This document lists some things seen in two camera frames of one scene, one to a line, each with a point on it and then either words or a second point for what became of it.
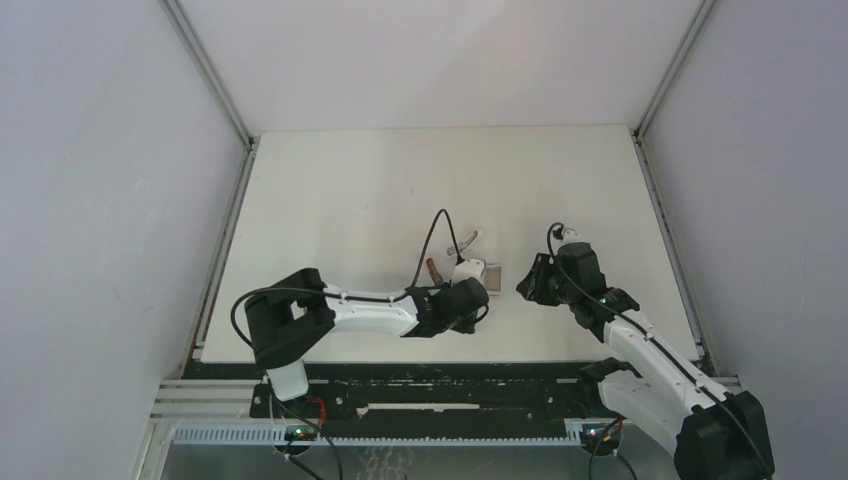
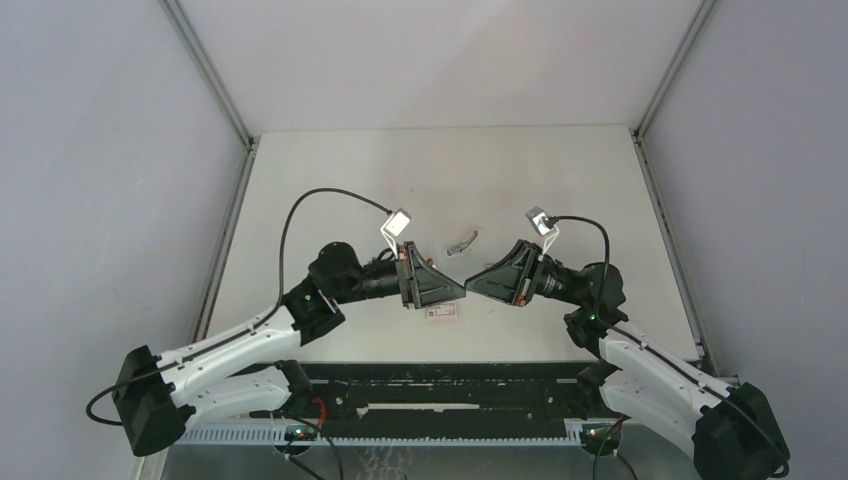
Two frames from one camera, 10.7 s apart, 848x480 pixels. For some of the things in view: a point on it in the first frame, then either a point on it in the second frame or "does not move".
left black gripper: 466,326 to 428,286
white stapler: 463,247 does not move
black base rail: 460,392 does not move
